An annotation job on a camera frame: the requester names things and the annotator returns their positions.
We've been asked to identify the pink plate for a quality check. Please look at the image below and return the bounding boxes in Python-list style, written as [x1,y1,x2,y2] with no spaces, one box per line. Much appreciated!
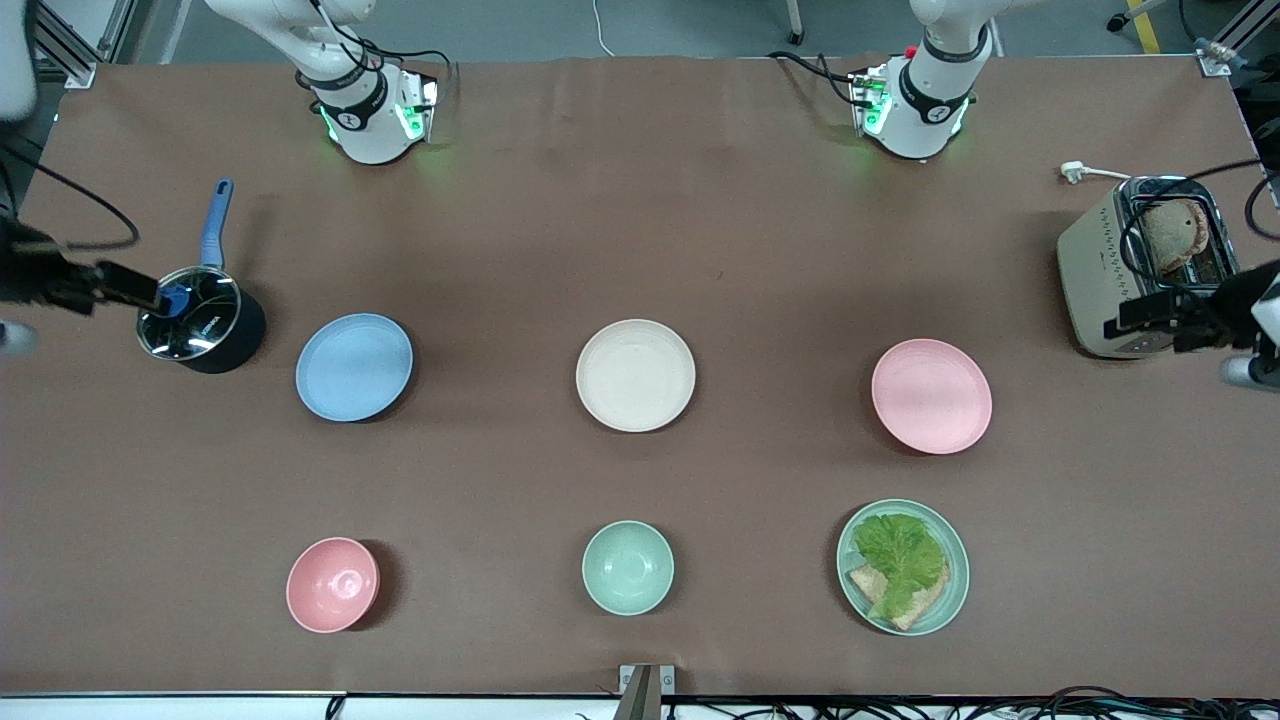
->
[871,339,993,456]

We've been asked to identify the blue plate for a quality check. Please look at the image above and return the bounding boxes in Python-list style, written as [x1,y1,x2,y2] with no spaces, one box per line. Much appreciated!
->
[295,313,414,423]

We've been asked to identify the beige chrome toaster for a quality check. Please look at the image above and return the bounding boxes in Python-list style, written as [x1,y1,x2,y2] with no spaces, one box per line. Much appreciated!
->
[1057,176,1248,359]

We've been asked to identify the brown toast slice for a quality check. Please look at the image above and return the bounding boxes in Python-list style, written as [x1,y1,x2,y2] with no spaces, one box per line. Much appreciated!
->
[1143,198,1211,276]

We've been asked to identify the green plate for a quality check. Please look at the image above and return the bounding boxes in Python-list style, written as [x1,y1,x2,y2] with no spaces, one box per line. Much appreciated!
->
[837,499,971,637]

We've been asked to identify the green lettuce leaf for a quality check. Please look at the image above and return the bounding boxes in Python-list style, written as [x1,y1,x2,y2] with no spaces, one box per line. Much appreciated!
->
[852,513,949,621]

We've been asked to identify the pink bowl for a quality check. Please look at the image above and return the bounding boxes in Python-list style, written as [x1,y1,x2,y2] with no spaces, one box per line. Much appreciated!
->
[286,537,381,634]

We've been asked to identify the brown bread slice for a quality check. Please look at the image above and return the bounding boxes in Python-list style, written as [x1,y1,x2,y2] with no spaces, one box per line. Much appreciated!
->
[848,563,951,631]

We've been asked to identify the brown table cover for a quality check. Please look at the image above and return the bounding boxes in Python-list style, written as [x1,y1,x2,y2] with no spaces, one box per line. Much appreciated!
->
[0,55,1280,698]

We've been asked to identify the beige plate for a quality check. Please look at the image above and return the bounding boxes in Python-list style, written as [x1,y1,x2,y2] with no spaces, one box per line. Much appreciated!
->
[576,319,697,433]

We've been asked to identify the green bowl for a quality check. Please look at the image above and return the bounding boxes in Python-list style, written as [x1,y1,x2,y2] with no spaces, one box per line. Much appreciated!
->
[582,520,675,617]

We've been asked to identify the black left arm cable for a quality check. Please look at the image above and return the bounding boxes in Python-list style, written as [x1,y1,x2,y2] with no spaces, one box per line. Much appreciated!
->
[1120,157,1280,301]

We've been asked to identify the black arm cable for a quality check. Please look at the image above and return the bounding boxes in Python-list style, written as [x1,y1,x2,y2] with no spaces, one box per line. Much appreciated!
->
[0,145,141,253]
[1120,157,1280,301]

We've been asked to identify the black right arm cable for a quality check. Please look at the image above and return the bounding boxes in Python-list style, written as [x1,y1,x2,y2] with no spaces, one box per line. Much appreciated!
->
[0,145,141,253]

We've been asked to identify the black pot with blue handle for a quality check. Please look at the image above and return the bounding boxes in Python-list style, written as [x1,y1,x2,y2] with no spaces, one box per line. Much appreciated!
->
[137,178,267,375]

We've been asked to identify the aluminium frame profile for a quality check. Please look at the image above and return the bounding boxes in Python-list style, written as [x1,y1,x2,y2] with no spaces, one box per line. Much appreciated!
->
[33,0,97,89]
[1195,0,1280,77]

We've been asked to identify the black right base cables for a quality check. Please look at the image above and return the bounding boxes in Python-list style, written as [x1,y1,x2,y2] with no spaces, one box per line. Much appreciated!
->
[308,0,456,101]

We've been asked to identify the black cable tangle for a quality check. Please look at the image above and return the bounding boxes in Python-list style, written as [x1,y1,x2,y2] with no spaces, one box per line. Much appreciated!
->
[665,685,1280,720]

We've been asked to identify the black left base cable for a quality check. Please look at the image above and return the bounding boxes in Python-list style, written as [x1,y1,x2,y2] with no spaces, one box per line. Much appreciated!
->
[768,50,863,109]

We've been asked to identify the grey metal table bracket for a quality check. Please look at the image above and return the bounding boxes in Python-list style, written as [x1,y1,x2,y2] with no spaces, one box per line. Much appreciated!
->
[618,664,677,720]

